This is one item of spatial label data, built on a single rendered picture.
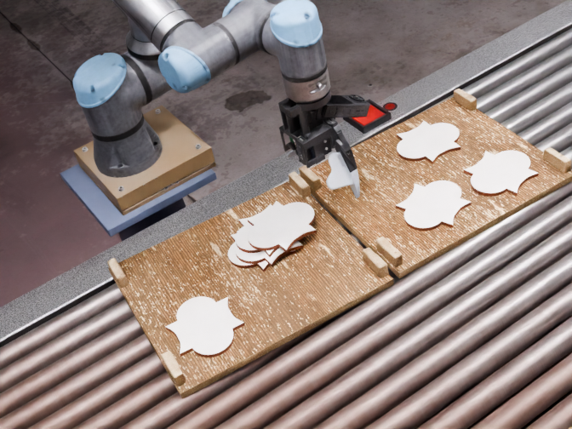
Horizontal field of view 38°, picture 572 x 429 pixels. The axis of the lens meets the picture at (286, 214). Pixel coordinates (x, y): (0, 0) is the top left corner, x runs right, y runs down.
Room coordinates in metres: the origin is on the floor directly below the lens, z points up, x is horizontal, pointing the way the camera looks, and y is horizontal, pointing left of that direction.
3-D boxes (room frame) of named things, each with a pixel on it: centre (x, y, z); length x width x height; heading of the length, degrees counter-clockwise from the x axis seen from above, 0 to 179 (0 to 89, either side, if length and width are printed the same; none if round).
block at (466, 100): (1.42, -0.42, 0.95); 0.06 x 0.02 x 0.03; 23
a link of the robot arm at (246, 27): (1.22, -0.01, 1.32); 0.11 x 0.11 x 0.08; 33
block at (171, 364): (0.86, 0.23, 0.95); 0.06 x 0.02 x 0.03; 21
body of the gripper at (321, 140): (1.14, -0.07, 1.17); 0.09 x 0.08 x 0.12; 117
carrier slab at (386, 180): (1.22, -0.29, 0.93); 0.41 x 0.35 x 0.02; 113
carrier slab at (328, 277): (1.06, 0.10, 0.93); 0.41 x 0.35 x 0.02; 111
